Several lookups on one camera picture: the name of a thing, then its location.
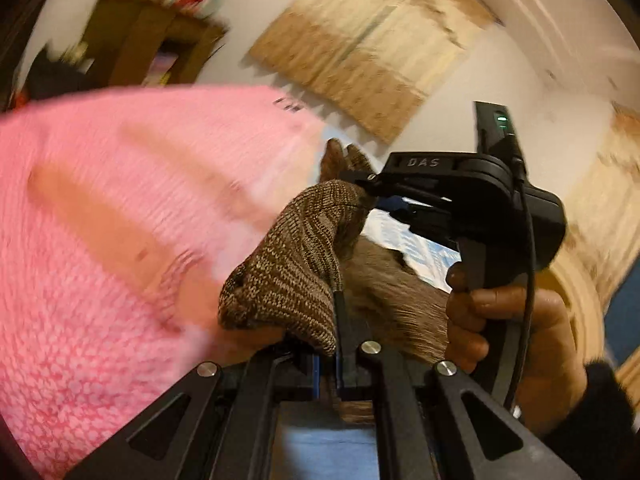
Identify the stack of books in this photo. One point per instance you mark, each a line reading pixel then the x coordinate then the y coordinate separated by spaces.
pixel 161 69

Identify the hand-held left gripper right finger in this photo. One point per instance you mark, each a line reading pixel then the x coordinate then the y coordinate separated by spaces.
pixel 340 377

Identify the beige patterned curtain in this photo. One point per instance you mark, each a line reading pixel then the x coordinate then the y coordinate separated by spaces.
pixel 607 200
pixel 360 45

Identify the person's right hand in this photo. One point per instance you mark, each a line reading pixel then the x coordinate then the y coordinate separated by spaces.
pixel 550 330

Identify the brown wooden cabinet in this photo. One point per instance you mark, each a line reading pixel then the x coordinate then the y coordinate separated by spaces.
pixel 135 35

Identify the brown knit garment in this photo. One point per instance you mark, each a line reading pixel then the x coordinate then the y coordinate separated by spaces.
pixel 300 260

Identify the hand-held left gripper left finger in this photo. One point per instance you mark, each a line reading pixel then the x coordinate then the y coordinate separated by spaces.
pixel 316 376

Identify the person's right forearm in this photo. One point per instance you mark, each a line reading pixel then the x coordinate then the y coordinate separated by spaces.
pixel 600 410

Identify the pink textured blanket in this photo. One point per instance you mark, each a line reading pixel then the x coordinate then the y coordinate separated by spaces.
pixel 100 240

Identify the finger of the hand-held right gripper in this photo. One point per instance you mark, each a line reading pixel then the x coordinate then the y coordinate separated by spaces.
pixel 400 182
pixel 425 220

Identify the small black bag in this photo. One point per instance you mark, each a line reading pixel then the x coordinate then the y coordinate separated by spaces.
pixel 55 80

